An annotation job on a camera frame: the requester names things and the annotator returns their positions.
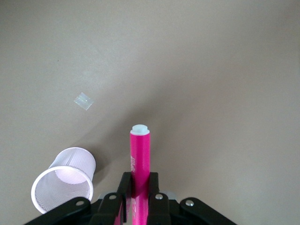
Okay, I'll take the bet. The pink mesh cup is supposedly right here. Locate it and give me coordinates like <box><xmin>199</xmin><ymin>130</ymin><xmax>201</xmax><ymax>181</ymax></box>
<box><xmin>30</xmin><ymin>147</ymin><xmax>97</xmax><ymax>214</ymax></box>

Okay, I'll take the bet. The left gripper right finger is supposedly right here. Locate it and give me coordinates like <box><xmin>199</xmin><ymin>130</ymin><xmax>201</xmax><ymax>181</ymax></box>
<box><xmin>147</xmin><ymin>172</ymin><xmax>237</xmax><ymax>225</ymax></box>

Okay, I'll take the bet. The brown table cover sheet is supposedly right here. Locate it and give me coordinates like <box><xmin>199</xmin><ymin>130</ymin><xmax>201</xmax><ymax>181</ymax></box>
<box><xmin>0</xmin><ymin>0</ymin><xmax>300</xmax><ymax>225</ymax></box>

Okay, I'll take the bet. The clear tape piece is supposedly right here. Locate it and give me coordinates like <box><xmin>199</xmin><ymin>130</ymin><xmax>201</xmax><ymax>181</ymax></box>
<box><xmin>73</xmin><ymin>92</ymin><xmax>94</xmax><ymax>111</ymax></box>

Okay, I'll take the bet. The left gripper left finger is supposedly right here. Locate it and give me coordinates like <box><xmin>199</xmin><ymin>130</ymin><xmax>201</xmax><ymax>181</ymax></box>
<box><xmin>23</xmin><ymin>172</ymin><xmax>132</xmax><ymax>225</ymax></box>

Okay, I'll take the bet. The pink marker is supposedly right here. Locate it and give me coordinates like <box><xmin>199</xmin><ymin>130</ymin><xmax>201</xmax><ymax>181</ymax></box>
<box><xmin>128</xmin><ymin>124</ymin><xmax>152</xmax><ymax>225</ymax></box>

